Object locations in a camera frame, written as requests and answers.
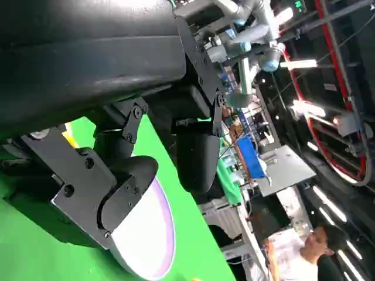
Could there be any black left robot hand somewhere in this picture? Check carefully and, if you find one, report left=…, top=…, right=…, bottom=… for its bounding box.
left=0, top=0, right=227, bottom=250

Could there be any orange and white bread roll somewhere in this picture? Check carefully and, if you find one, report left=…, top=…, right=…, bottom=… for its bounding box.
left=62, top=122, right=77, bottom=148

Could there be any lilac plate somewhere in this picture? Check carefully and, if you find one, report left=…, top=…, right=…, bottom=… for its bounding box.
left=108, top=175, right=177, bottom=279

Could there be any blue box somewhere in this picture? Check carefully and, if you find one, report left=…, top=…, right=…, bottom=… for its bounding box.
left=236, top=136, right=268, bottom=180

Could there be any green workshop desk cloth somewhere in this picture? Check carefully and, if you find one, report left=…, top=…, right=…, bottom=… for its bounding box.
left=216, top=157, right=244, bottom=206

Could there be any green table cloth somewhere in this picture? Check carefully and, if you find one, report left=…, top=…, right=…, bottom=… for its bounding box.
left=0, top=115, right=238, bottom=281

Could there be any white tube lamp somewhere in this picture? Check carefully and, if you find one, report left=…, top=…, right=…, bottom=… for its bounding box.
left=291, top=99, right=326, bottom=117
left=279, top=59, right=319, bottom=70

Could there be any grey flat board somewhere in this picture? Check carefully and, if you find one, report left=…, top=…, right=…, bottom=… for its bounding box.
left=257, top=145, right=318, bottom=197

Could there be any black monitor box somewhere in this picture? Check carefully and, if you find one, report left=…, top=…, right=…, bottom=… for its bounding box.
left=248, top=195, right=291, bottom=238

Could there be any person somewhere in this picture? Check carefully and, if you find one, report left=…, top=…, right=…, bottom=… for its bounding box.
left=300, top=224, right=357, bottom=281

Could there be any red ring frame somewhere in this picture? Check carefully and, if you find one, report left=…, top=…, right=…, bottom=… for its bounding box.
left=283, top=0, right=370, bottom=186

